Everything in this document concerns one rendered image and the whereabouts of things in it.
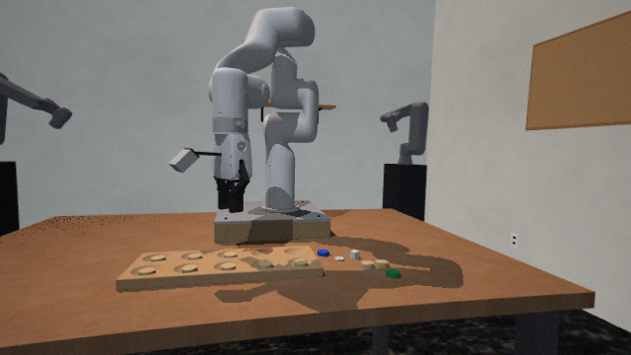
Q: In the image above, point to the green disc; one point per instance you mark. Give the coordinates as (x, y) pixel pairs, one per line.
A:
(393, 273)

